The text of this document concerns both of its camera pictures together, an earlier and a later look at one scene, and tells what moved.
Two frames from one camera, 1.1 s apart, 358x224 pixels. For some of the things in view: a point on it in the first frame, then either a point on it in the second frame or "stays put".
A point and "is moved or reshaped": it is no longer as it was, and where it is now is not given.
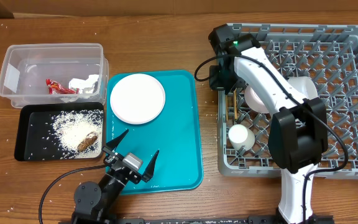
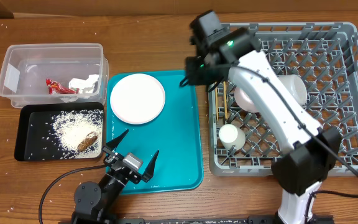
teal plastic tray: x=176 y=134 stays put
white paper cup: x=240 y=135 -> x=230 y=135
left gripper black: x=110 y=146 stays put
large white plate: x=137 y=98 stays put
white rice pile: x=71 y=129 stays put
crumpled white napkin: x=84 y=86 stays put
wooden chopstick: x=227 y=110 -> x=216 y=103
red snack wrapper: x=56 y=88 stays put
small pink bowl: x=253 y=101 is moved or reshaped
